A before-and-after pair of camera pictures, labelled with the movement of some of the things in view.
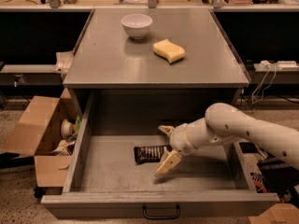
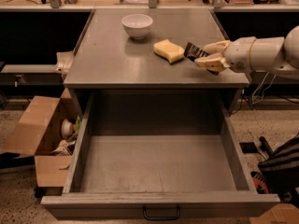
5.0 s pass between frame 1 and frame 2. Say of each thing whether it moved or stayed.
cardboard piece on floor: stayed
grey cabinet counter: stayed
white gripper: moved
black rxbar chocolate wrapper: moved
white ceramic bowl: stayed
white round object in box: stayed
